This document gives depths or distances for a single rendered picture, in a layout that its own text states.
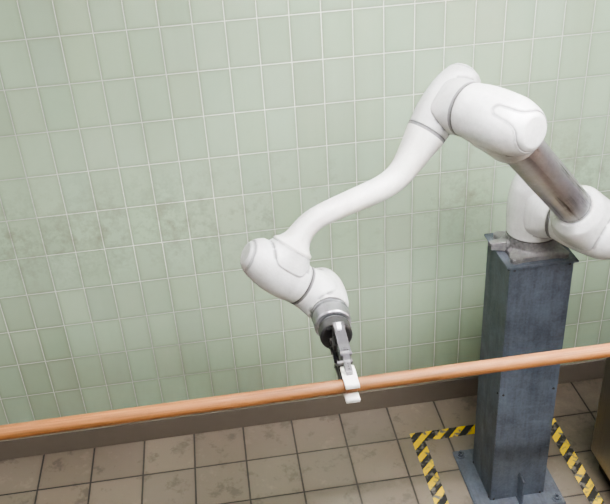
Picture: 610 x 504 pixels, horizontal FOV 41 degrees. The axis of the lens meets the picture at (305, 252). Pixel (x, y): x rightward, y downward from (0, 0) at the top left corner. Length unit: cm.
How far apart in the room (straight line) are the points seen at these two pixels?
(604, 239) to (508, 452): 97
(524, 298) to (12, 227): 170
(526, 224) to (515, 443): 85
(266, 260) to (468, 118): 56
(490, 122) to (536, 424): 136
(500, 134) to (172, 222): 139
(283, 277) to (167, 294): 120
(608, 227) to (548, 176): 31
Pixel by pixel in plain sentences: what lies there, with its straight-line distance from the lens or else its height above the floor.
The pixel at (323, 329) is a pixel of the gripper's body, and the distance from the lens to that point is 185.
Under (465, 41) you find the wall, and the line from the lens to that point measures 279.
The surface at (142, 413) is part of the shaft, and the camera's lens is 172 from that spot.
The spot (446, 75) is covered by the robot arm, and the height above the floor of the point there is 166.
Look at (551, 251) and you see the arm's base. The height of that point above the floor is 102.
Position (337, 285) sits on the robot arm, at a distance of 196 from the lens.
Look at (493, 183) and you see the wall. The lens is 302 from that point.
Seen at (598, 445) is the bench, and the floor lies 17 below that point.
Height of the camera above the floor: 232
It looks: 31 degrees down
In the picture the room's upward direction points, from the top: 4 degrees counter-clockwise
